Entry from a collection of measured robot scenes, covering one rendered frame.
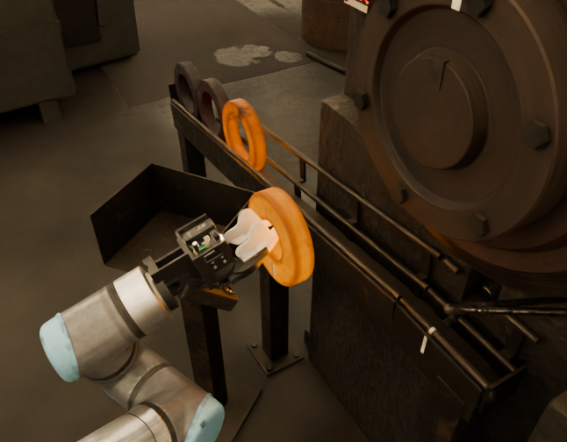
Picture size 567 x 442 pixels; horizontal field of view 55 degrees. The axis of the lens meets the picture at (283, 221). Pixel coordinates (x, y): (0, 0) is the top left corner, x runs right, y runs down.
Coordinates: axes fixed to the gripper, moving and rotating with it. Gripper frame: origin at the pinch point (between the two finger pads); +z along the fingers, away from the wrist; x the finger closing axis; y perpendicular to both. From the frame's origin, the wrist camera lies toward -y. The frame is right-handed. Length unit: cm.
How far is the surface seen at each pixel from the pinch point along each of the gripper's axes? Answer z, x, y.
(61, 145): -35, 193, -75
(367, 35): 15.5, -8.3, 28.0
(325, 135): 23.3, 25.5, -10.7
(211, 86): 15, 68, -13
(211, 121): 12, 74, -26
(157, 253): -18.6, 31.3, -20.1
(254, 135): 14.2, 44.0, -15.4
